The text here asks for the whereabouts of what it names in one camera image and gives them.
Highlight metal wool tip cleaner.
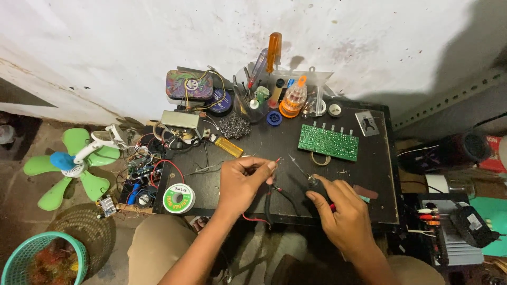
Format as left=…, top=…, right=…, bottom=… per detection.
left=219, top=113, right=252, bottom=140

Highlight person's left hand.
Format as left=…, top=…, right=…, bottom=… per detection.
left=216, top=156, right=277, bottom=217

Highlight solder wire spool green label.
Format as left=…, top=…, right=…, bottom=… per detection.
left=162, top=183, right=196, bottom=215

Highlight green bladed small fan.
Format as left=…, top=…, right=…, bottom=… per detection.
left=22, top=124, right=132, bottom=211

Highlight clear acrylic stand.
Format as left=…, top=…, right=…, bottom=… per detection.
left=238, top=66, right=336, bottom=118

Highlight clear glass jar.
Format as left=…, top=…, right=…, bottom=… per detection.
left=447, top=180, right=476, bottom=200

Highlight grey metal transformer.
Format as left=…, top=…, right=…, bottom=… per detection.
left=160, top=110, right=200, bottom=130

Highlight black soldering iron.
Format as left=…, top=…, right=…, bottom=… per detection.
left=288, top=154, right=337, bottom=212

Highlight dark round tin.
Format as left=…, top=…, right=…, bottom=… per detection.
left=208, top=89, right=233, bottom=117

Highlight slotted metal angle rail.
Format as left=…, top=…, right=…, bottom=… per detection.
left=391, top=68, right=507, bottom=130

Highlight grey metal bracket plate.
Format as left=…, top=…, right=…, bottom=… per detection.
left=355, top=110, right=380, bottom=137

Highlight teal cutting mat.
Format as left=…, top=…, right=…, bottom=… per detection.
left=469, top=196, right=507, bottom=258

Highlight thin red wire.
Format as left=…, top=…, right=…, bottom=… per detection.
left=242, top=157, right=283, bottom=229

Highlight colourful patterned tin box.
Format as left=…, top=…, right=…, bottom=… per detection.
left=165, top=70, right=214, bottom=104

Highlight beige tape ring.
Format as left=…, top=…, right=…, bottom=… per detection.
left=311, top=151, right=332, bottom=166

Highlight red carton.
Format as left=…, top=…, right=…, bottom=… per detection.
left=478, top=135, right=507, bottom=173

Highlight small heat sink module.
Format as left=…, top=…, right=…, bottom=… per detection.
left=95, top=194, right=119, bottom=219

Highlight black round speaker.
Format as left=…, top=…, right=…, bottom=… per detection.
left=436, top=132, right=492, bottom=172

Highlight black handled pliers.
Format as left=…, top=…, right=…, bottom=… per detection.
left=264, top=184, right=302, bottom=225

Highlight black power adapter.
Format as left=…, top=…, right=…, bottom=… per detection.
left=449, top=205, right=501, bottom=249

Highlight small glass bulb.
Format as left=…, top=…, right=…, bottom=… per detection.
left=301, top=97, right=318, bottom=119

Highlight yellow tube black cap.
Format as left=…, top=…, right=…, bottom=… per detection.
left=269, top=78, right=286, bottom=109

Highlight person's beige trousers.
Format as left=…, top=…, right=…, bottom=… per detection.
left=126, top=214, right=447, bottom=285

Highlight small blue spool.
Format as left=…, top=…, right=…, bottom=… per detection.
left=266, top=110, right=283, bottom=127

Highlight clear cup of tools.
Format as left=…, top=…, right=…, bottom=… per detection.
left=232, top=66, right=271, bottom=124

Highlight silver amplifier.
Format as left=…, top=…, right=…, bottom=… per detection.
left=415, top=199, right=485, bottom=267

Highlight green circuit board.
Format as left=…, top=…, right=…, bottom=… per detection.
left=297, top=122, right=360, bottom=162

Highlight clear handled screwdriver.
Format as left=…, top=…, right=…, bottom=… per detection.
left=247, top=48, right=269, bottom=90

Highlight person's right hand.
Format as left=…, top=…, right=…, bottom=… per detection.
left=305, top=174, right=372, bottom=255

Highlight yellow lighter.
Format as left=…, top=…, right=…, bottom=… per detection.
left=209, top=134, right=245, bottom=158

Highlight orange clear bit set bottle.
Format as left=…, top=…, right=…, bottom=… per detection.
left=279, top=75, right=308, bottom=119

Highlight orange handled screwdriver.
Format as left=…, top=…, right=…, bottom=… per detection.
left=265, top=32, right=283, bottom=74

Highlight brown tape strip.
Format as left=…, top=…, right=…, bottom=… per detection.
left=352, top=184, right=379, bottom=201

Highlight heap of boards and wires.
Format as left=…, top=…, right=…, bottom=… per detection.
left=114, top=123, right=214, bottom=219

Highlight teal plastic basket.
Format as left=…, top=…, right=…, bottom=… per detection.
left=0, top=231, right=89, bottom=285

